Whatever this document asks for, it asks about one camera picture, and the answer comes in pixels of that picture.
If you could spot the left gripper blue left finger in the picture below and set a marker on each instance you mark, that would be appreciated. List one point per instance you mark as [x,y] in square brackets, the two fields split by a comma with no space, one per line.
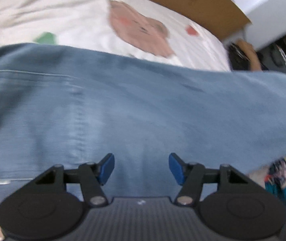
[90,176]

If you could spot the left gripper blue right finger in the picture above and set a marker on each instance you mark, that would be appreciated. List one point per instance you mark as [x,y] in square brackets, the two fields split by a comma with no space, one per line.
[192,176]

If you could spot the blue denim pants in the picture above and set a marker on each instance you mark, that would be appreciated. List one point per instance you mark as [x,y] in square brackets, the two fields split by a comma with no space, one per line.
[65,105]

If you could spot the folded dark patterned clothes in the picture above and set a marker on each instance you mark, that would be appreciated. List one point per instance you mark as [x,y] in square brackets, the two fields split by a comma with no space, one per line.
[237,58]

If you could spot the folded brown garment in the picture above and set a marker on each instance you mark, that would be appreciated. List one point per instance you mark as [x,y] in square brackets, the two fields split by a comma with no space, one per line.
[251,54]

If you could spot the dark bag in background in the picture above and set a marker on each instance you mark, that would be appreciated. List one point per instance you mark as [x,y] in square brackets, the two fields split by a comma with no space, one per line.
[271,59]

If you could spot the cream bear print bedsheet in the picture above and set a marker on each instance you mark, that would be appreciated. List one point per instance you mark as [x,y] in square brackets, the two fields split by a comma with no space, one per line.
[134,28]

